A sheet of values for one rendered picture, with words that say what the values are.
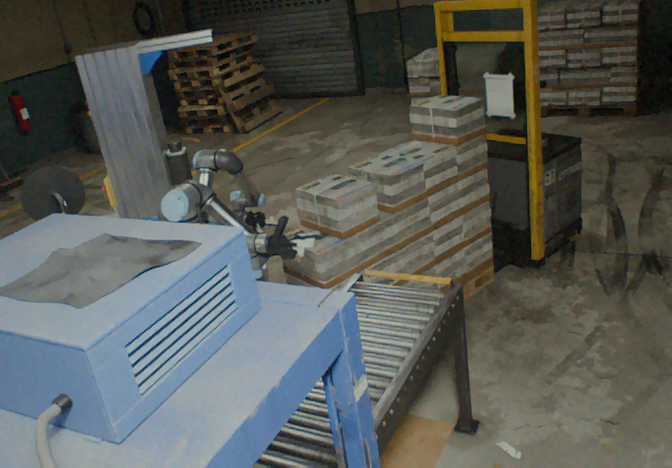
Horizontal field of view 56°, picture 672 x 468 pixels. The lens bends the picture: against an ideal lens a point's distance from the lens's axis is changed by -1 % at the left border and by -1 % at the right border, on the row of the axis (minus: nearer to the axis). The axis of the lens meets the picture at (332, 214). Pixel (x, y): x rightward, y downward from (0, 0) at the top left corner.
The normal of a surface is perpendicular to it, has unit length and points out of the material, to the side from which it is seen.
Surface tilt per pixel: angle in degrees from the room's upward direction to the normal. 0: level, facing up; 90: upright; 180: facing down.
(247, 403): 0
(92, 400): 90
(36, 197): 90
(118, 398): 90
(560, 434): 0
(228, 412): 0
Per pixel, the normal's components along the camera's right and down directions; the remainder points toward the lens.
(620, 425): -0.15, -0.92
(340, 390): -0.45, 0.39
